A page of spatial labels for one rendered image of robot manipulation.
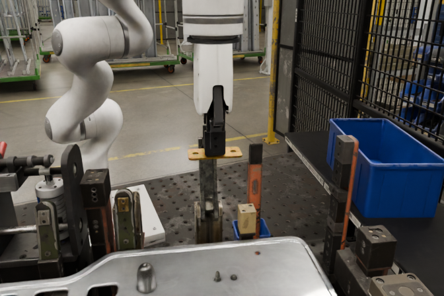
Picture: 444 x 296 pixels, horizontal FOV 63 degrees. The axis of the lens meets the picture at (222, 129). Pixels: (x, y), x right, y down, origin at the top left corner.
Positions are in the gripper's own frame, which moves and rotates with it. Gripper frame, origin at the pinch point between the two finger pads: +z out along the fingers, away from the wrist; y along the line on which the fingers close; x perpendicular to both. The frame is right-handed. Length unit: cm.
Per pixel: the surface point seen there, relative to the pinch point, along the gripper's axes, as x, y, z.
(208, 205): 0.4, -13.8, 20.4
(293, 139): 34, -57, 24
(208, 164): 0.7, -15.4, 11.6
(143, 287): -12.5, 1.4, 26.2
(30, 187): -125, -234, 128
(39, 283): -31.0, -3.3, 27.1
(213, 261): 0.3, -4.7, 27.4
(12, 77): -260, -573, 101
